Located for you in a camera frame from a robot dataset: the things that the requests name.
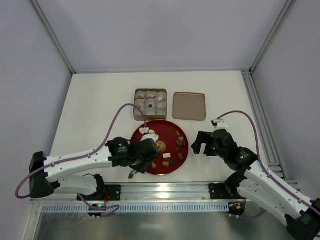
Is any gold tin lid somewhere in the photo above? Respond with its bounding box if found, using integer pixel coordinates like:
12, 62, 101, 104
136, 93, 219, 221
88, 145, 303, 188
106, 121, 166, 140
172, 92, 206, 121

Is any gold tin box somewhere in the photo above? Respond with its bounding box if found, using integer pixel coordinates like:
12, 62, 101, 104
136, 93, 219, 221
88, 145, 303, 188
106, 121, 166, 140
133, 88, 168, 121

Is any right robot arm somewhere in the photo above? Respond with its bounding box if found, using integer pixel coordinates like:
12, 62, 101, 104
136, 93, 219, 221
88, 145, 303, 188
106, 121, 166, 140
191, 129, 320, 240

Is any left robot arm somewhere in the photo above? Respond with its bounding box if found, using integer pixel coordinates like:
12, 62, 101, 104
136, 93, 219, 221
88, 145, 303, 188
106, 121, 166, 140
29, 133, 159, 201

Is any white oval chocolate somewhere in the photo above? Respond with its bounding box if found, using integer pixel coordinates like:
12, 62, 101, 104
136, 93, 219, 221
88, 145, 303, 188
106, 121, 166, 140
139, 127, 145, 134

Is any large brown oval chocolate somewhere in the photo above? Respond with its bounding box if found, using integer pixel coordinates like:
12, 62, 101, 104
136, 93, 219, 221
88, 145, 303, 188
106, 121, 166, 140
176, 140, 183, 146

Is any white bar chocolate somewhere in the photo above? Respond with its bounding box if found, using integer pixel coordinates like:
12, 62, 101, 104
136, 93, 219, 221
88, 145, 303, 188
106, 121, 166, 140
162, 153, 171, 159

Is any caramel square bottom chocolate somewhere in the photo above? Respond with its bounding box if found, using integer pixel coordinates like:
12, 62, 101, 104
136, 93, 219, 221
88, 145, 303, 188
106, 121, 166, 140
162, 161, 169, 167

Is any brown striped chocolate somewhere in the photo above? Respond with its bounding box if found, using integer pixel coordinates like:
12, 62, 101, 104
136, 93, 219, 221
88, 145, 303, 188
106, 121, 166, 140
178, 153, 184, 160

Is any red round tray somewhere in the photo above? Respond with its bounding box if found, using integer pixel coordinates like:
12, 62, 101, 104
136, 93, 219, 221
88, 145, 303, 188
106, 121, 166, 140
146, 120, 189, 176

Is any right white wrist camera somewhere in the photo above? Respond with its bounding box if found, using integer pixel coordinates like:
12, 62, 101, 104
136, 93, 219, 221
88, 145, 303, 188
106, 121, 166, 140
211, 119, 228, 131

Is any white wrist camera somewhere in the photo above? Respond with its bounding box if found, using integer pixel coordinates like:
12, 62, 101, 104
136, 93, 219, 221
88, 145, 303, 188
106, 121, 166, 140
211, 119, 228, 131
141, 127, 160, 143

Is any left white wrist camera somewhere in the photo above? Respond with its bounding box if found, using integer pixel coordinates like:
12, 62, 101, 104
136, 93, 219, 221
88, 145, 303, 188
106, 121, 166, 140
141, 127, 160, 143

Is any aluminium front rail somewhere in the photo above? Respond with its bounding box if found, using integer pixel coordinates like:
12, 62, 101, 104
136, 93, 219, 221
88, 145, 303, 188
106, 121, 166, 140
30, 180, 224, 202

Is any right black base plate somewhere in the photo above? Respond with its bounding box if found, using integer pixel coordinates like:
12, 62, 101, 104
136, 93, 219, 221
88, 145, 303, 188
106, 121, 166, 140
208, 183, 232, 200

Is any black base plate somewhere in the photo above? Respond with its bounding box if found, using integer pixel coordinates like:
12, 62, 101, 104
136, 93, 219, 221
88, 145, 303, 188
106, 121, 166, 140
208, 183, 232, 200
81, 184, 122, 201

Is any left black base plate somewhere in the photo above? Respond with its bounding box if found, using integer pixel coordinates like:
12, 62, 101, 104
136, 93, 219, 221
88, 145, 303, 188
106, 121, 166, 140
81, 184, 122, 201

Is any right aluminium frame rail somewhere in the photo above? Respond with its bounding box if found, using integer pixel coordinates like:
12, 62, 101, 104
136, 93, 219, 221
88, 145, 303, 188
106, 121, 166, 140
241, 69, 287, 180

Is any slotted cable duct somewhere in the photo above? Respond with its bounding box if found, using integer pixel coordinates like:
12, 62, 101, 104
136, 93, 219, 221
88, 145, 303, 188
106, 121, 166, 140
41, 202, 229, 214

